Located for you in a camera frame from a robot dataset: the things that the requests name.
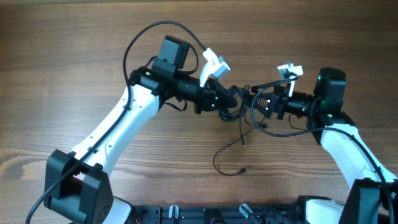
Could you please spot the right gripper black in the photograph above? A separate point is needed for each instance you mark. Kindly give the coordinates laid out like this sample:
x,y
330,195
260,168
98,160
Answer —
x,y
278,103

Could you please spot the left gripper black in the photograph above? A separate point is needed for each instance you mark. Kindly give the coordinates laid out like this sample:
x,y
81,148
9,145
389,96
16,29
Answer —
x,y
211,91

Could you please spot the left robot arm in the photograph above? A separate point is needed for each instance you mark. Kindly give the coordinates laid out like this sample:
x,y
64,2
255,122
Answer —
x,y
77,183

